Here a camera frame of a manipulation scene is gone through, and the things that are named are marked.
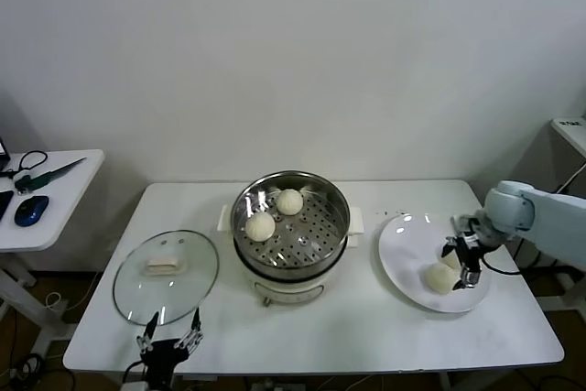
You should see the perforated steel steamer basket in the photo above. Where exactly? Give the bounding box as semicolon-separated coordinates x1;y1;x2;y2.
230;171;353;269

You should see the round glass pot lid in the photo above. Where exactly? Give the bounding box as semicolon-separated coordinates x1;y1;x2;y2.
113;229;221;328

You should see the long dark green tool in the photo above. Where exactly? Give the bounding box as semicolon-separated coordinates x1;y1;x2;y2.
16;157;88;193

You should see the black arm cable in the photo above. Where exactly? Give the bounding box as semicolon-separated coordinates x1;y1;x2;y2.
121;360;147;386
480;255;523;276

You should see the white shelf with label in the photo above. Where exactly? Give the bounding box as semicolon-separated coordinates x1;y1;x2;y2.
550;117;586;158

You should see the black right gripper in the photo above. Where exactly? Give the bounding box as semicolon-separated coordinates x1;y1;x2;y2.
439;231;487;291

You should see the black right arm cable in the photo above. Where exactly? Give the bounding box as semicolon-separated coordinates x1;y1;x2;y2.
480;255;523;276

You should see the thin white floor cable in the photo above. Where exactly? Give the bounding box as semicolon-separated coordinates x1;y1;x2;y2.
44;290;70;312

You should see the black floor cable bundle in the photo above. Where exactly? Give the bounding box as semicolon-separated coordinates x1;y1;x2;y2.
0;352;77;391

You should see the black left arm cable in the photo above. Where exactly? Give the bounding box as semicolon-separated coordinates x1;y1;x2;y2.
121;360;147;386

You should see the black looped cable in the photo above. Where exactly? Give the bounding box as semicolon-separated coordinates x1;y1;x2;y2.
0;150;49;179

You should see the small white side table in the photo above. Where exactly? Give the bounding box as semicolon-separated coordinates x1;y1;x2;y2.
0;148;107;355

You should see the white electric cooker pot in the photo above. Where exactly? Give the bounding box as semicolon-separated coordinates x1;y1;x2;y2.
216;205;367;309

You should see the black power adapter cable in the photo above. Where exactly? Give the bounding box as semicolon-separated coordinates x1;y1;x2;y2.
511;166;579;268

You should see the blue computer mouse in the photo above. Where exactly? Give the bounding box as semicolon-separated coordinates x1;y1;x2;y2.
14;194;50;227

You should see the black phone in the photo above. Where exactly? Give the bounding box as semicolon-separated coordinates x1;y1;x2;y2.
0;189;16;223

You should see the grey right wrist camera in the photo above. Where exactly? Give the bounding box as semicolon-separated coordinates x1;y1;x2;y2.
450;213;482;239

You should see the large white plate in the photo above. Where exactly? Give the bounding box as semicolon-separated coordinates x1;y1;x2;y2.
377;212;494;314

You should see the white steamed baozi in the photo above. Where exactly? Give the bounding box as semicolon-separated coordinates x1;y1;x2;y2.
244;212;277;243
276;188;304;216
424;263;459;295
439;251;463;271

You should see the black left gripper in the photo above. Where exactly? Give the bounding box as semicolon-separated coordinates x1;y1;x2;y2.
136;308;204;376

